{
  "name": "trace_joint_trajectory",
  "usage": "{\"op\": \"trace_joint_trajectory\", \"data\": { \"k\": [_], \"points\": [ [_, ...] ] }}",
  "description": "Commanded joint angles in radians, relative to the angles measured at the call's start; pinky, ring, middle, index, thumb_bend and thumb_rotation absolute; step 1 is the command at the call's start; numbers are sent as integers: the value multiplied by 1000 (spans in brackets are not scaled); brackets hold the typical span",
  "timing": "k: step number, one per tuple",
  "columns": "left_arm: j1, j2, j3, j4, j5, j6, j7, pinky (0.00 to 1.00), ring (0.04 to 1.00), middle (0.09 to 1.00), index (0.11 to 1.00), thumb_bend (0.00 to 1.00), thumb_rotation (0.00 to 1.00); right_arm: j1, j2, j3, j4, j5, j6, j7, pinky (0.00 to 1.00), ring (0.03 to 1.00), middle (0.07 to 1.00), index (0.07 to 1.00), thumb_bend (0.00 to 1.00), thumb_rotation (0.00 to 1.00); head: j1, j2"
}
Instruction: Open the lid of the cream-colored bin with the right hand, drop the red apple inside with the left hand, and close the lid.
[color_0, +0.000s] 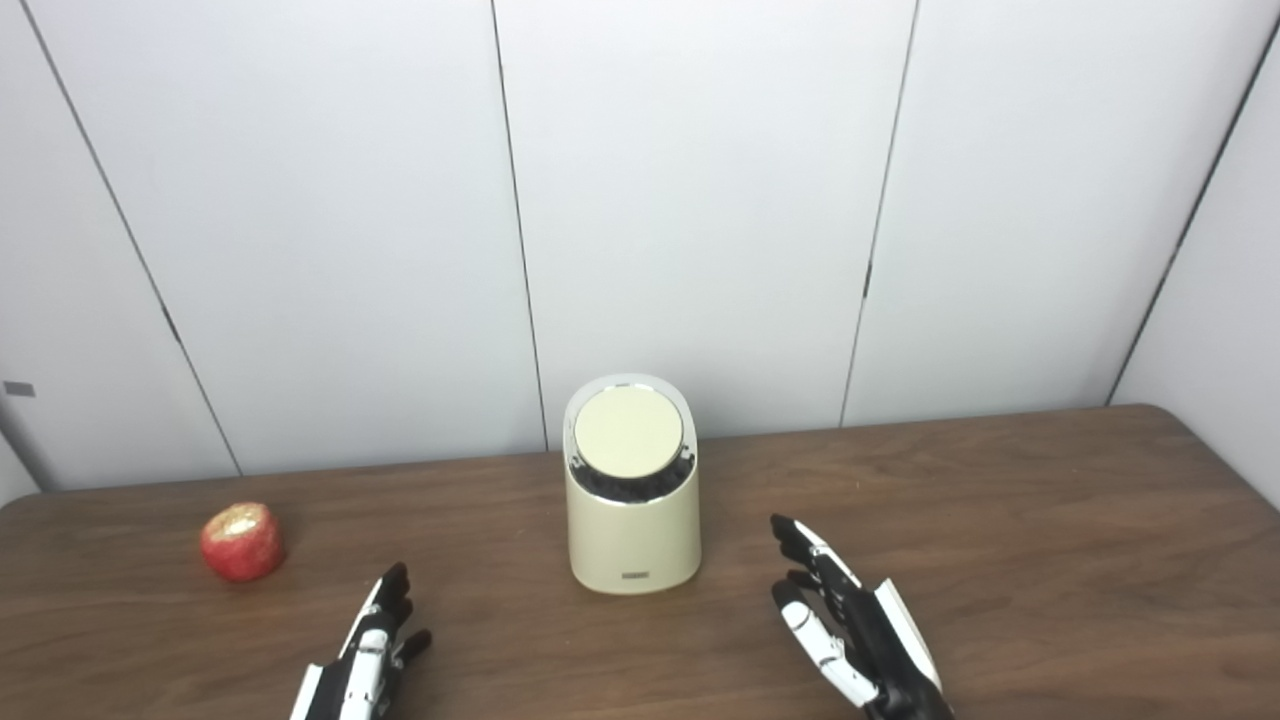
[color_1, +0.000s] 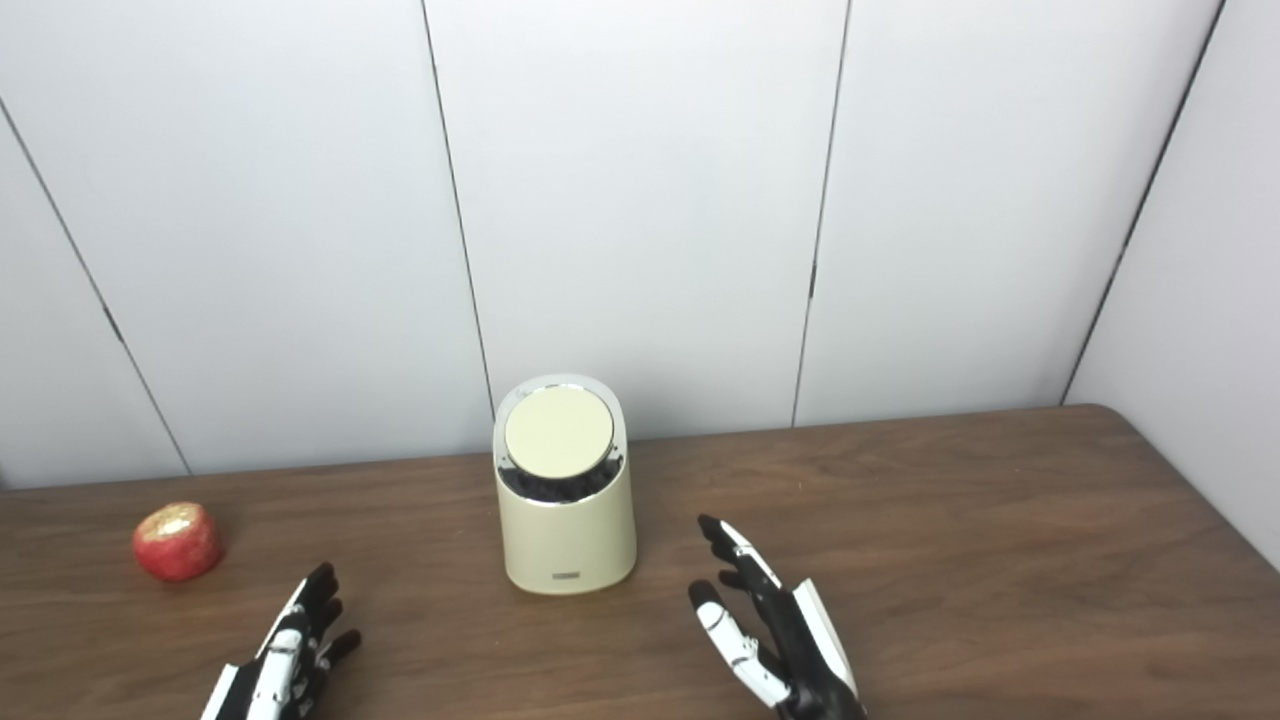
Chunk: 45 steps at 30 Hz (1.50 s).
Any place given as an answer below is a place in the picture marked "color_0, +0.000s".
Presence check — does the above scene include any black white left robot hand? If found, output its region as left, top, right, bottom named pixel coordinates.
left=290, top=562, right=433, bottom=720

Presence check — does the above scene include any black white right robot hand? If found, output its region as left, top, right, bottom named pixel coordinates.
left=770, top=514, right=956, bottom=720

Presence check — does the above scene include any red apple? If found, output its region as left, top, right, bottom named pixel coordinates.
left=199, top=502, right=287, bottom=583

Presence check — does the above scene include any cream-colored bin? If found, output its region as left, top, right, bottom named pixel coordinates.
left=562, top=374, right=703, bottom=596

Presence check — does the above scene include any cream round bin lid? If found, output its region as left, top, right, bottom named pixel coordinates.
left=573, top=386, right=685, bottom=479

